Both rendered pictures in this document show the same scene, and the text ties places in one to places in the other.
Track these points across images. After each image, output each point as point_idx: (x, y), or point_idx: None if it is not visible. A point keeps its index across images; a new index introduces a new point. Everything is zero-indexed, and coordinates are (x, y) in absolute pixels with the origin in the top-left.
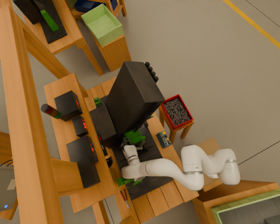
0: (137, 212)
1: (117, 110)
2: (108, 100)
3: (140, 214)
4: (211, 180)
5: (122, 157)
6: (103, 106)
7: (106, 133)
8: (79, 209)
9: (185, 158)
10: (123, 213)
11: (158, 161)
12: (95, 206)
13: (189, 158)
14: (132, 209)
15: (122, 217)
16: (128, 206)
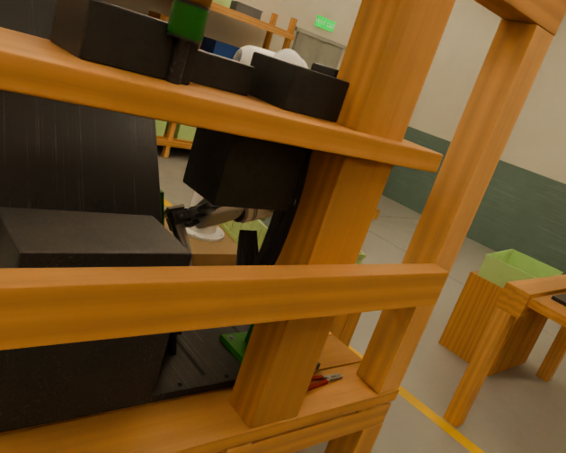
0: (341, 363)
1: (82, 148)
2: None
3: (344, 357)
4: (229, 239)
5: (185, 367)
6: (4, 209)
7: (151, 231)
8: (428, 148)
9: (266, 54)
10: (361, 390)
11: (281, 54)
12: (395, 269)
13: (264, 49)
14: (340, 371)
15: (372, 393)
16: (339, 375)
